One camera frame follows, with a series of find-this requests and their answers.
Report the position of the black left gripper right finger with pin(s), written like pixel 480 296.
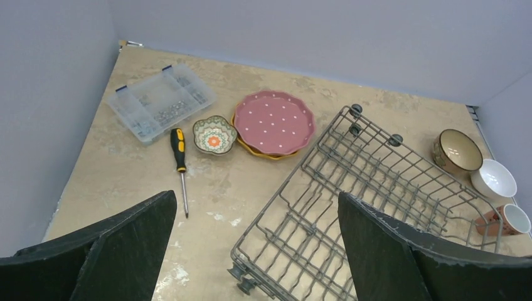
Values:
pixel 391 260

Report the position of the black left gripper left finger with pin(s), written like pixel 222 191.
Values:
pixel 117 258

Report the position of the white ceramic bowl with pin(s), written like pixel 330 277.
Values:
pixel 493 180

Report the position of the brown ceramic bowl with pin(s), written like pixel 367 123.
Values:
pixel 456 153

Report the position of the yellow black screwdriver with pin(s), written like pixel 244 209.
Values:
pixel 178 146

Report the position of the yellow plate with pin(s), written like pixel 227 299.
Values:
pixel 257 151

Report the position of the clear plastic screw box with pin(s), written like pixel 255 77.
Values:
pixel 152 106

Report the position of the pink dotted plate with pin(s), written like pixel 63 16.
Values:
pixel 274 123

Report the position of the grey wire dish rack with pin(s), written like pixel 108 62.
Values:
pixel 293 249

